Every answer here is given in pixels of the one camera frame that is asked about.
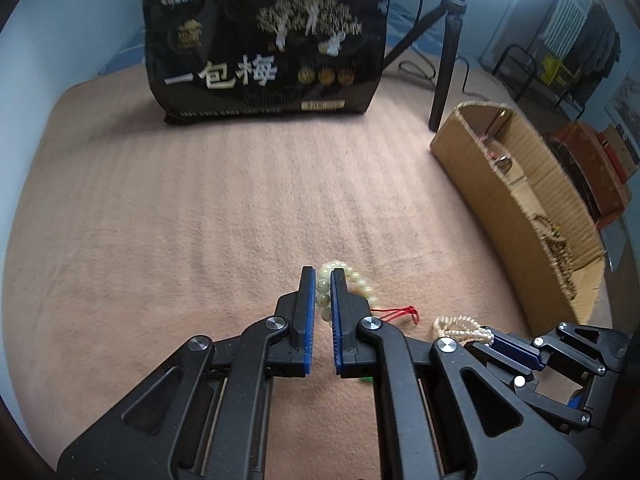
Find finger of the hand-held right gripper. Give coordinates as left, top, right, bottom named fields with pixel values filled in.
left=513, top=375, right=594, bottom=436
left=481, top=322, right=629, bottom=376

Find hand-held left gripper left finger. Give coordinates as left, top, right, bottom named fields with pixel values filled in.
left=57, top=266, right=316, bottom=480

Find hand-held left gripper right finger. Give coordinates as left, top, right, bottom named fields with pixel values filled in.
left=331, top=268, right=586, bottom=480

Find pale green bead bracelet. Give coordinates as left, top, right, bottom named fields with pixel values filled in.
left=314, top=259, right=421, bottom=324

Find white pearl bracelet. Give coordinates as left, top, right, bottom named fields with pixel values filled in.
left=432, top=314, right=496, bottom=347

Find cardboard box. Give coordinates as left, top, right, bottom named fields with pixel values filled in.
left=429, top=101, right=609, bottom=332

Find tan blanket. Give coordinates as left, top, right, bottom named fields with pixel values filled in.
left=2, top=45, right=608, bottom=466

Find stack of orange boxes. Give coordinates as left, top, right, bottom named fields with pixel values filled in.
left=547, top=119, right=640, bottom=223

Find black printed bag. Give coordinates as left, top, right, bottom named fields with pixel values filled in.
left=142, top=0, right=392, bottom=126

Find yellow box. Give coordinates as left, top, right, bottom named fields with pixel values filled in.
left=539, top=54, right=577, bottom=88

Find black tripod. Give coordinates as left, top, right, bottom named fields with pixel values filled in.
left=384, top=0, right=469, bottom=132

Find dark hanging clothes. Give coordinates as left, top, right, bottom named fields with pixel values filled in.
left=570, top=4, right=622, bottom=108

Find white radiator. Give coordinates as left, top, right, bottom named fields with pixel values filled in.
left=541, top=0, right=587, bottom=61

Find brown wooden bead bracelet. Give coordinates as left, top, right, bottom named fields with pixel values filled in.
left=531, top=212, right=582, bottom=302

